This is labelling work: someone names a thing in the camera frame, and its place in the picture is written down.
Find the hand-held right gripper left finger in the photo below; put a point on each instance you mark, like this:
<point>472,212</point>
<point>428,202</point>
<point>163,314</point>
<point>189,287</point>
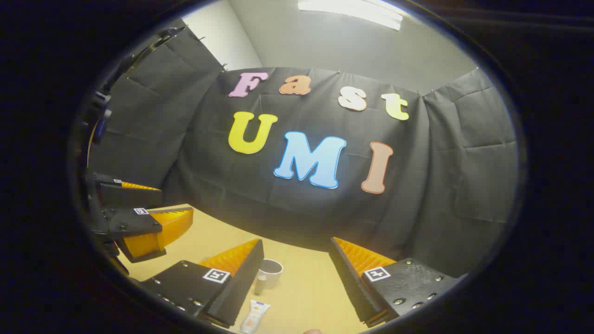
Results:
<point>243,283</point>

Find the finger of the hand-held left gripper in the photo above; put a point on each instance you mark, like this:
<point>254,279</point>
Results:
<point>125,197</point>
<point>132,222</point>

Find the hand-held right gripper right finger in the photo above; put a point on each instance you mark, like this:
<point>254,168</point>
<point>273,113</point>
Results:
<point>352,287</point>

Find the white cup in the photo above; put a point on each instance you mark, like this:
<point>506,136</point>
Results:
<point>271,273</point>

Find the white toothpaste tube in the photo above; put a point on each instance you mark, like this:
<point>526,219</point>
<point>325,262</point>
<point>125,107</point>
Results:
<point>255,315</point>

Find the wooden desktop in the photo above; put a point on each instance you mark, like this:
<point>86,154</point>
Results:
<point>301,287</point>

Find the black backdrop cloth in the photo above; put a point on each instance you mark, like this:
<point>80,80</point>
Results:
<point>325,218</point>

